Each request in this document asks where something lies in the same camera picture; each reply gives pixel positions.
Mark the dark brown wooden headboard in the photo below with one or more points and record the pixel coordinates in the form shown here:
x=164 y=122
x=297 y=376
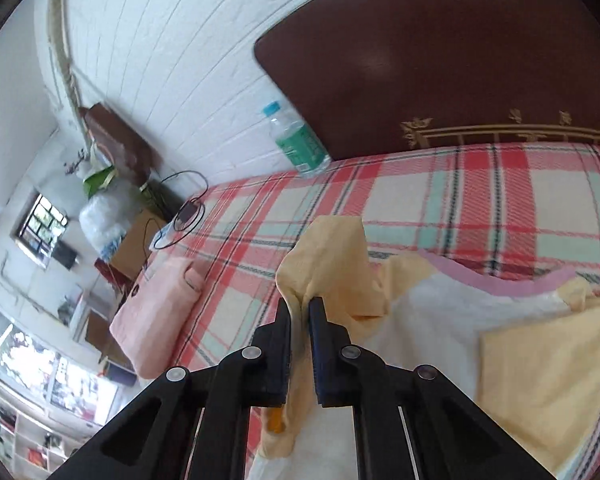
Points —
x=430 y=60

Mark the red plaid bed sheet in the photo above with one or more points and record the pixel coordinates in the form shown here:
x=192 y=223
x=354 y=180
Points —
x=430 y=200

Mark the clear water bottle green label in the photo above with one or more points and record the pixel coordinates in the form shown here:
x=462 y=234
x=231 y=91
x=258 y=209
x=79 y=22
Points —
x=295 y=145

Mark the clear plastic bag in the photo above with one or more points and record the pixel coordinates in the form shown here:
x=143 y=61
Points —
x=105 y=215

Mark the white and pale yellow shirt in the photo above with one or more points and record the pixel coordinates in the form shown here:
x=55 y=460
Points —
x=430 y=320

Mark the pink folded cloth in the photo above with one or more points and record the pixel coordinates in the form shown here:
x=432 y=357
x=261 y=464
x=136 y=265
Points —
x=150 y=315

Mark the brown wooden board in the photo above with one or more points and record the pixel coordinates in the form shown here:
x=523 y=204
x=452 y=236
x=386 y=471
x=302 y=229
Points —
x=125 y=145

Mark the green and white bag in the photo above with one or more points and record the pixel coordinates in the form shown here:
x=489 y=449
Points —
x=97 y=180

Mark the white shelf unit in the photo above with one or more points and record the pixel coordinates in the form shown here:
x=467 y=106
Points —
x=30 y=445

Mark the brown cardboard box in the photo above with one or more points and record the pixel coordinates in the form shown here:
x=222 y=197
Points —
x=135 y=245

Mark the small barred window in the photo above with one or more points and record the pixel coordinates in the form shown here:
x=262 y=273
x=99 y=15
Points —
x=37 y=225

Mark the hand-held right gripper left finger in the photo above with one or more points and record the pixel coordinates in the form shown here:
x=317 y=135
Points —
x=286 y=360

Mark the large window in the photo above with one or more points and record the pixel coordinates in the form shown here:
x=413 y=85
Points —
x=25 y=360

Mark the beige wall pipe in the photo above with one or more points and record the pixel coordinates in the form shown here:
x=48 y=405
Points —
x=65 y=60

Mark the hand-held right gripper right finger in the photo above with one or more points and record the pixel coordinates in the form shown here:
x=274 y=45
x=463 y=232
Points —
x=316 y=360

